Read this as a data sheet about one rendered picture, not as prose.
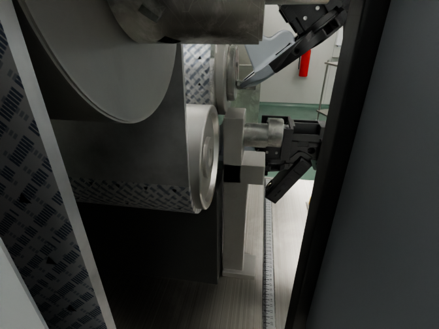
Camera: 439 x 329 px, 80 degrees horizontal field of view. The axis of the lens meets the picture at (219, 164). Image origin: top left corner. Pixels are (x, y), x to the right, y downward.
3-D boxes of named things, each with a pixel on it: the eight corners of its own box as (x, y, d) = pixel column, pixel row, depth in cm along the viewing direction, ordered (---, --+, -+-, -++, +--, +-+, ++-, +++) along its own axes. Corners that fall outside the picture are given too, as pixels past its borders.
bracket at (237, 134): (257, 281, 48) (273, 119, 33) (221, 276, 48) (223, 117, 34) (257, 259, 52) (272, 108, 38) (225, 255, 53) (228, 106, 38)
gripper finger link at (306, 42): (266, 60, 36) (322, 15, 33) (273, 70, 37) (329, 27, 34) (268, 63, 32) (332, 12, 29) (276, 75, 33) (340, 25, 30)
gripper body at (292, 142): (258, 113, 49) (325, 117, 48) (255, 155, 53) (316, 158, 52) (257, 128, 43) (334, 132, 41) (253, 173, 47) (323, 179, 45)
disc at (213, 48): (214, 142, 35) (211, 14, 27) (210, 142, 35) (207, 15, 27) (228, 107, 47) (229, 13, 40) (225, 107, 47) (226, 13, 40)
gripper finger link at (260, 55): (220, 59, 37) (276, 10, 34) (245, 93, 39) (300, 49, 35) (218, 61, 34) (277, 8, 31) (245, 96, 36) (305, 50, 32)
